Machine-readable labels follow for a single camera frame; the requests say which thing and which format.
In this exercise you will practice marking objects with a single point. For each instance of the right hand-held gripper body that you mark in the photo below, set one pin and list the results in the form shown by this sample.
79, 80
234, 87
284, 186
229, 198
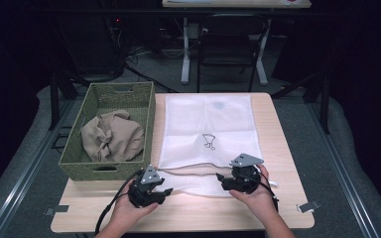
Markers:
246, 180

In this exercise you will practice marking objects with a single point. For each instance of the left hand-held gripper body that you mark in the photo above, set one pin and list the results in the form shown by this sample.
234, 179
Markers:
142, 195

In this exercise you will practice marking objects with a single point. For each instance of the white mesh laundry bag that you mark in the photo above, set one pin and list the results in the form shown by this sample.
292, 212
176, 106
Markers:
208, 119

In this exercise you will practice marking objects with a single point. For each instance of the beige garment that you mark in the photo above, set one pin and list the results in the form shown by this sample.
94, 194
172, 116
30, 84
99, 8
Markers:
112, 137

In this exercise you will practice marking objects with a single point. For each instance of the green woven basket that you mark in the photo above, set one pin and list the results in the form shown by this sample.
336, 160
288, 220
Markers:
119, 95

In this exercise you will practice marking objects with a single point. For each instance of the person's left hand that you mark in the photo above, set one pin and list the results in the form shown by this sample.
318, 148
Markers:
129, 213

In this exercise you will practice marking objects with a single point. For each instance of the person's right hand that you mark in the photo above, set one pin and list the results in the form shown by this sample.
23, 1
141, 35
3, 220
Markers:
261, 201

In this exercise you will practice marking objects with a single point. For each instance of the grey tape strip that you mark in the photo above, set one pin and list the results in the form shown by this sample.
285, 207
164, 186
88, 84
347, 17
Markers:
58, 209
308, 206

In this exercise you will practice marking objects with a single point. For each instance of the black metal stand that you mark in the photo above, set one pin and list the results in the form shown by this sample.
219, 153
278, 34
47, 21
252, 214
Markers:
325, 105
54, 99

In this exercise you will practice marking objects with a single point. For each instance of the black folding chair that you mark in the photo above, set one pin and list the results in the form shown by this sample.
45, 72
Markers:
226, 49

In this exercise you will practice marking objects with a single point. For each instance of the black equipment cabinet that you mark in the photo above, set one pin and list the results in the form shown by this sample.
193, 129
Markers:
89, 43

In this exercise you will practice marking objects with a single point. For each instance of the white-legged desk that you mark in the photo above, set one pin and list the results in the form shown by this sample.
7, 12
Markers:
234, 3

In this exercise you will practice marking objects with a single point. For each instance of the red and white item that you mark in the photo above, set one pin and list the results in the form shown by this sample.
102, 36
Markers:
290, 1

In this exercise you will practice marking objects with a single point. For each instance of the aluminium floor rail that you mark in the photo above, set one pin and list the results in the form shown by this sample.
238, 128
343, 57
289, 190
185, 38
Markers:
340, 168
20, 185

